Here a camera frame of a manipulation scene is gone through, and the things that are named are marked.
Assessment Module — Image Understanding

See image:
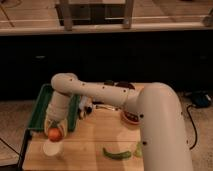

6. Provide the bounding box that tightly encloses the black cable on floor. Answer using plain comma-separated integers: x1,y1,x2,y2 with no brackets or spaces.
185,103,199,150

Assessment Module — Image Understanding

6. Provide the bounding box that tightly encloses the green chili pepper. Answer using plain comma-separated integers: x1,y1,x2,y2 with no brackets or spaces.
102,148,132,160

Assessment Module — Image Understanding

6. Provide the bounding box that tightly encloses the dark brown bowl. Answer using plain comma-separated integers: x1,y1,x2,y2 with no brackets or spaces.
104,80,135,90

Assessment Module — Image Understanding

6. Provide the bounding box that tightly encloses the green plastic cup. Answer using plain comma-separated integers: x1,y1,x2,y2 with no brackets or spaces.
134,142,142,158

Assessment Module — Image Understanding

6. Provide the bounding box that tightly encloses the wooden frame stand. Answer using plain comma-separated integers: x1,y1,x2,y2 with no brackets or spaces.
55,0,134,31

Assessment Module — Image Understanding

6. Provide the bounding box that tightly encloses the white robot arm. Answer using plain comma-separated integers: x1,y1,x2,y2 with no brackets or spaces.
46,73,194,171

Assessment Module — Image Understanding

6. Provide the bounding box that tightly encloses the blue black device on floor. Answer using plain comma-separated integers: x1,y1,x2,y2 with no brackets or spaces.
190,92,212,108

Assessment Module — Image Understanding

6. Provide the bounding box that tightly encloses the orange bowl with dark fruit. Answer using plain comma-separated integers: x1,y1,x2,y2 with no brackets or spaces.
121,112,139,125

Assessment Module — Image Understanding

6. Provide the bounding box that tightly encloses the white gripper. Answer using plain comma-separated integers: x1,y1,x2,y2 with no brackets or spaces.
44,91,71,135

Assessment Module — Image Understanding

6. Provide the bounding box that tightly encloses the dark metal spoon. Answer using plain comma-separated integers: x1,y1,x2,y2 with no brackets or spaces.
94,104,119,111

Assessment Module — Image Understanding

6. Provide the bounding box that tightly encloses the green plastic tray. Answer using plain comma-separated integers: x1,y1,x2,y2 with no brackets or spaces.
28,84,80,132

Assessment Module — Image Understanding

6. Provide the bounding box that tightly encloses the small white toy figure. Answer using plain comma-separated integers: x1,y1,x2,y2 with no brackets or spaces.
79,96,93,119

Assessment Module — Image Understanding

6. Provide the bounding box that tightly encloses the orange red apple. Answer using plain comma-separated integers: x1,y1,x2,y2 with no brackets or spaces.
48,128,62,142

